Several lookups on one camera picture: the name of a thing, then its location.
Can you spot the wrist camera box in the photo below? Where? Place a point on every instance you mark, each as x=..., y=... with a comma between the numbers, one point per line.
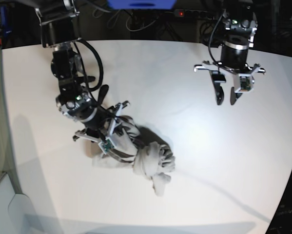
x=243, y=83
x=106, y=145

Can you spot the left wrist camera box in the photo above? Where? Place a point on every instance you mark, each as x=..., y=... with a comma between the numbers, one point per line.
x=243, y=83

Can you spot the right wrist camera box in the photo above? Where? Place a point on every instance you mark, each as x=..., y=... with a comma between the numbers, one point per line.
x=106, y=145

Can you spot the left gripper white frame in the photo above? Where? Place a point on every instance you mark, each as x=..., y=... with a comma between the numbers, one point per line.
x=218, y=73

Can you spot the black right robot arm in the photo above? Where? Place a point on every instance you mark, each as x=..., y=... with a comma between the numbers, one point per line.
x=81, y=96

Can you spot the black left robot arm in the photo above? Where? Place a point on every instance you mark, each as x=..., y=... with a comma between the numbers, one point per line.
x=228, y=45

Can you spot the blue box at top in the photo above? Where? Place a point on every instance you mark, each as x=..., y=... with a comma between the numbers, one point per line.
x=141, y=4

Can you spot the grey t-shirt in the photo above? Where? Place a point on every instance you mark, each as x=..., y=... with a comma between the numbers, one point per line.
x=152, y=160

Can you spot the black power strip red switch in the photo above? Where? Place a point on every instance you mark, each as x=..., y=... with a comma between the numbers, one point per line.
x=197, y=14

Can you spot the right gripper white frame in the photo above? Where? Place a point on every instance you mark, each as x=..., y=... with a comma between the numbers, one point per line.
x=102, y=126

